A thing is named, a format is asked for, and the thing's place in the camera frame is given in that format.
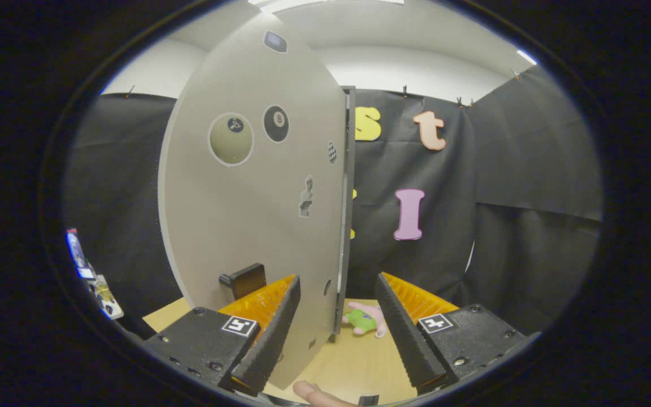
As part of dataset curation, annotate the black door handle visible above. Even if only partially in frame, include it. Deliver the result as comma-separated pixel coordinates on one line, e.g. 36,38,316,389
219,263,267,301

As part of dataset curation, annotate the long ceiling light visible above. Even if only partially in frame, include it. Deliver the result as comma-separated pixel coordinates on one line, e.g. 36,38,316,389
249,0,405,13

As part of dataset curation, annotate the black backdrop cloth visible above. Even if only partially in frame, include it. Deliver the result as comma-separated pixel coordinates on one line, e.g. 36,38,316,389
64,65,606,340

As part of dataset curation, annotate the white shoe cabinet door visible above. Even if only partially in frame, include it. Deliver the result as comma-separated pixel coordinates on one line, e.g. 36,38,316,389
158,12,355,391

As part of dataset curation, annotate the white side table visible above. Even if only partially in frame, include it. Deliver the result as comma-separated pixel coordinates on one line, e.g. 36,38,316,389
85,274,124,321

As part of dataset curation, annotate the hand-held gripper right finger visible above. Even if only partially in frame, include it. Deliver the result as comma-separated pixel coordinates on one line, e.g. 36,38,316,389
375,272,542,396

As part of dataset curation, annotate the grey shoe cabinet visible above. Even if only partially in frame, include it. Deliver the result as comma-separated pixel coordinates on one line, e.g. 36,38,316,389
334,85,358,344

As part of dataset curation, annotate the pink and green plush toy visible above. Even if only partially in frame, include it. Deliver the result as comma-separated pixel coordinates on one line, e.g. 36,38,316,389
341,301,387,339

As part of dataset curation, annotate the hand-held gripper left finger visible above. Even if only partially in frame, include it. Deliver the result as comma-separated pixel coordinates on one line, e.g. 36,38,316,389
144,274,302,397

